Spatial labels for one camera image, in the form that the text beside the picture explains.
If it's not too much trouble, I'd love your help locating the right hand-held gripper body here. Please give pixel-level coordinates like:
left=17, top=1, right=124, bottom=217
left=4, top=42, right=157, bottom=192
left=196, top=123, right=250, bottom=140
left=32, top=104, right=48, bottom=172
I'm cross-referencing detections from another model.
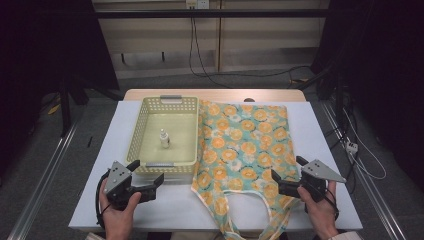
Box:
left=278, top=159, right=348, bottom=204

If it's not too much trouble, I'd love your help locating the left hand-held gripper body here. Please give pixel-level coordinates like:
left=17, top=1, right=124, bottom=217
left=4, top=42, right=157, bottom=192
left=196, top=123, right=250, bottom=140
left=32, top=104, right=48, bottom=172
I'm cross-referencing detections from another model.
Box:
left=103, top=160, right=158, bottom=211

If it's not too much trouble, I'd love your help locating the small white bottle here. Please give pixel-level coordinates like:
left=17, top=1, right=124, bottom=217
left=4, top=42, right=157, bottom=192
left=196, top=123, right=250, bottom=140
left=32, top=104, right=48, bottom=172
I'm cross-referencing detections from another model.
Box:
left=159, top=128, right=171, bottom=150

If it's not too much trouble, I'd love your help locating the orange floral fabric bag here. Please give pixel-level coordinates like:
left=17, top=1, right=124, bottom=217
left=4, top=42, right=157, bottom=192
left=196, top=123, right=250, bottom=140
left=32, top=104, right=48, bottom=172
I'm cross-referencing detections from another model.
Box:
left=190, top=99, right=300, bottom=240

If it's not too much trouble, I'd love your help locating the yellow plastic basket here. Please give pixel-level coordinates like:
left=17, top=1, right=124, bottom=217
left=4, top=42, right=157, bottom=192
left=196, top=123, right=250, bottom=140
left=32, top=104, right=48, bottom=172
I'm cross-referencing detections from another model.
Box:
left=125, top=95, right=200, bottom=176

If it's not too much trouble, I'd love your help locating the person's left hand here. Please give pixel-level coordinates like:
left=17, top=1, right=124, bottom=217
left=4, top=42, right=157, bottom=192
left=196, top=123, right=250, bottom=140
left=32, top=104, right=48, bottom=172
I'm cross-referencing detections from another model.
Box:
left=99, top=178, right=143, bottom=236

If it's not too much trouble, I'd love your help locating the person's right hand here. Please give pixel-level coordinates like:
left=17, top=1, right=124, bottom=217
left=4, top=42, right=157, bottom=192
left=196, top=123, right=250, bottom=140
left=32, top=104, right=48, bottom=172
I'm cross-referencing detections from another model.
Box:
left=296, top=180, right=340, bottom=235

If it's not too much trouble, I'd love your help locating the white table cover sheet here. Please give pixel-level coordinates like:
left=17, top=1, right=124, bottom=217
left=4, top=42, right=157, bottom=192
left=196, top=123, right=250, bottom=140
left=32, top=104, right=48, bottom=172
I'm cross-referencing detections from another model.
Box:
left=68, top=99, right=364, bottom=233

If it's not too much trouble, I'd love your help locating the black metal stand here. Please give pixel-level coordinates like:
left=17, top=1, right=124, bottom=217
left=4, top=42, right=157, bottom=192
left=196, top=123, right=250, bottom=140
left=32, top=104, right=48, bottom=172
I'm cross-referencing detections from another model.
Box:
left=59, top=79, right=74, bottom=138

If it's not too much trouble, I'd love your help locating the right hand-held gripper black cable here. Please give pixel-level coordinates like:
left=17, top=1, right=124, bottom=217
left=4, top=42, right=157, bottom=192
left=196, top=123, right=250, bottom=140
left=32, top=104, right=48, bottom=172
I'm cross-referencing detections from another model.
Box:
left=324, top=187, right=341, bottom=222

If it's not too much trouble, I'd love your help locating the aluminium floor rail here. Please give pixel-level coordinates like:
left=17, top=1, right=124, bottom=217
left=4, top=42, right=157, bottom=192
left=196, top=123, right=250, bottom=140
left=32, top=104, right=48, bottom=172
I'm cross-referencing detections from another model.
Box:
left=319, top=99, right=408, bottom=240
left=7, top=121, right=80, bottom=240

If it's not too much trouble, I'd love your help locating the white floor cable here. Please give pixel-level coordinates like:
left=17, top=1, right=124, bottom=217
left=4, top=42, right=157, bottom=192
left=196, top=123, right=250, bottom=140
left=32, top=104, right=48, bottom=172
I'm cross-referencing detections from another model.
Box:
left=342, top=109, right=388, bottom=181

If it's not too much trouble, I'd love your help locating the black hanging wall cable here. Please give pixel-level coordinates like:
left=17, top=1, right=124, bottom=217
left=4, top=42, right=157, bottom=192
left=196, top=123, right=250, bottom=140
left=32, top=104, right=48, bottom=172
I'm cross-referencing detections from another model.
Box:
left=188, top=16, right=232, bottom=90

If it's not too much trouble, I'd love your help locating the black horizontal frame bar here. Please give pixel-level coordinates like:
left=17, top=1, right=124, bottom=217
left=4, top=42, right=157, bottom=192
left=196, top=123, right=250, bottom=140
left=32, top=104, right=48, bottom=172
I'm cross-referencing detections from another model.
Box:
left=94, top=9, right=332, bottom=20

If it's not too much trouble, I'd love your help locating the white wall outlet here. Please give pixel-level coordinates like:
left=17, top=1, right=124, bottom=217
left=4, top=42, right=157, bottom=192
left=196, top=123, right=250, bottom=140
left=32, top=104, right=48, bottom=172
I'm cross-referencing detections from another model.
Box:
left=185, top=0, right=211, bottom=10

